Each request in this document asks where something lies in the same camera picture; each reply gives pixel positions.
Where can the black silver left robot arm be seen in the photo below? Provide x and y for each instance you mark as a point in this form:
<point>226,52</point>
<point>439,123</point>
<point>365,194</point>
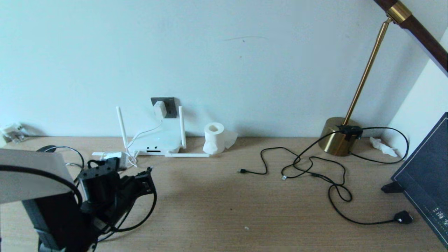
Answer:
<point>35,203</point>

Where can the white toilet paper roll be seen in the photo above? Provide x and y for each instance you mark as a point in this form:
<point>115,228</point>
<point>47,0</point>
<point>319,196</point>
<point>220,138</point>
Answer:
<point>214,138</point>

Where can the white router with antennas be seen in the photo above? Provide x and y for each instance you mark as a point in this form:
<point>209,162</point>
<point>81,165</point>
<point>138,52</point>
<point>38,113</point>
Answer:
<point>154,141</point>

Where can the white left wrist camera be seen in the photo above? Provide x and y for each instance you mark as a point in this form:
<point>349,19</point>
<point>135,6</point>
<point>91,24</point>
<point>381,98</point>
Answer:
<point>120,159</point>

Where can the grey wall socket plate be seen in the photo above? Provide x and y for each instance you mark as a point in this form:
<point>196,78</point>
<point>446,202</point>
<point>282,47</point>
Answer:
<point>171,105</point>

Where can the clear plastic wrapper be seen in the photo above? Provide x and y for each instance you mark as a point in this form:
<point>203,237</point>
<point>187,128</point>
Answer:
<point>12,132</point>

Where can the brass desk lamp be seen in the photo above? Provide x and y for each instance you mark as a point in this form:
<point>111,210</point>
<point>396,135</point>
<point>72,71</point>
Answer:
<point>334,140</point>

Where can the crumpled white tissue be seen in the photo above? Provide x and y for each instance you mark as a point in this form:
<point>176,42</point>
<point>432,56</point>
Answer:
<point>384,147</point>

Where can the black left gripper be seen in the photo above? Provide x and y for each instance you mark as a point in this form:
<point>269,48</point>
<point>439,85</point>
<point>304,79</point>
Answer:
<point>105,189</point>

